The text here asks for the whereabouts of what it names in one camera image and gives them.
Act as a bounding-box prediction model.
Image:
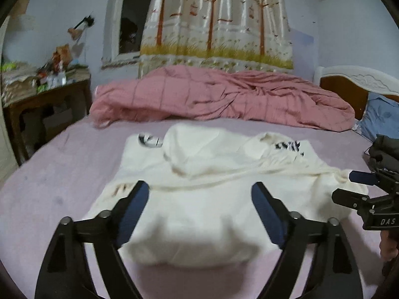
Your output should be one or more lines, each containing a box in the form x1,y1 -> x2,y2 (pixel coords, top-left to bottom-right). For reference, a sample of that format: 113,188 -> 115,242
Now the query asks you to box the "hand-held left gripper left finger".
35,180 -> 150,299

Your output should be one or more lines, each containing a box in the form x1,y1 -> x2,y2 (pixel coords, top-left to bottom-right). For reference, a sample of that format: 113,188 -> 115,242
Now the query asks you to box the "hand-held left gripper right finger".
251,181 -> 364,299

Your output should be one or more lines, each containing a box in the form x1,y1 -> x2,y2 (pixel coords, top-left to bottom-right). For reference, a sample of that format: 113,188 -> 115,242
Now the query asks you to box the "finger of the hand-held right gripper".
348,170 -> 380,186
331,188 -> 373,216

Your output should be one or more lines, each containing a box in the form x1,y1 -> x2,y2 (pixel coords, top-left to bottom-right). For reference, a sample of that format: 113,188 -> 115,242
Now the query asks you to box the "white hoodie with black print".
84,123 -> 370,269

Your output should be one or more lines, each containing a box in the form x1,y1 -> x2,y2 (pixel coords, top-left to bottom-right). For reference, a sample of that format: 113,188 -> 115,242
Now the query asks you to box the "person's right hand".
379,230 -> 399,263

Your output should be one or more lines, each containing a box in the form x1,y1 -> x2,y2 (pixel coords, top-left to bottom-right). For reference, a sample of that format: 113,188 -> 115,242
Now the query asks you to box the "dark cloth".
363,134 -> 399,167

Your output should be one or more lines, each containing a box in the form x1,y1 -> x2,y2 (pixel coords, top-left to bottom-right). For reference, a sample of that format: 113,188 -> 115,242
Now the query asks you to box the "blue pillow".
355,92 -> 399,144

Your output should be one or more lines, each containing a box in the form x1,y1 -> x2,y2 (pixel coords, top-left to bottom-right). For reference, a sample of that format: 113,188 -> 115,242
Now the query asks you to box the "bed with purple sheet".
0,112 -> 399,299

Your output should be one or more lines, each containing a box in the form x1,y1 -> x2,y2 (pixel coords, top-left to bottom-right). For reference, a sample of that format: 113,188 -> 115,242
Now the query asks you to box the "white and brown headboard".
313,65 -> 399,122

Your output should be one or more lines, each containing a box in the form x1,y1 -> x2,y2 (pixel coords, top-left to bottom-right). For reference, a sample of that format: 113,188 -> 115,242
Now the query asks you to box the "pink quilt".
90,65 -> 356,132

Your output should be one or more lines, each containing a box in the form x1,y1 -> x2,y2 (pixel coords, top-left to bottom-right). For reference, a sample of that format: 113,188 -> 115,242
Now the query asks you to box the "dark wooden side table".
2,73 -> 92,166

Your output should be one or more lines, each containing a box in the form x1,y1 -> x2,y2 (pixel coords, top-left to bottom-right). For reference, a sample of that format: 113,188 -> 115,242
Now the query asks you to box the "clutter of bottles and bags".
0,44 -> 91,100

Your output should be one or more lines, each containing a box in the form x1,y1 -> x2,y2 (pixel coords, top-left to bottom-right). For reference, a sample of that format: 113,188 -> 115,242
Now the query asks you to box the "white framed window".
102,0 -> 156,69

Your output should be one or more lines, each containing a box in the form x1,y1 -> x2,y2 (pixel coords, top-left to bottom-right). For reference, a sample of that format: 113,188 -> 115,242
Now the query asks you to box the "tree print curtain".
139,0 -> 295,78

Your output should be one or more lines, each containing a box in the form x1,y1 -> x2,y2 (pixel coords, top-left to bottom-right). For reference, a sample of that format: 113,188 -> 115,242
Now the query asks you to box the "wall lamp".
68,12 -> 95,41

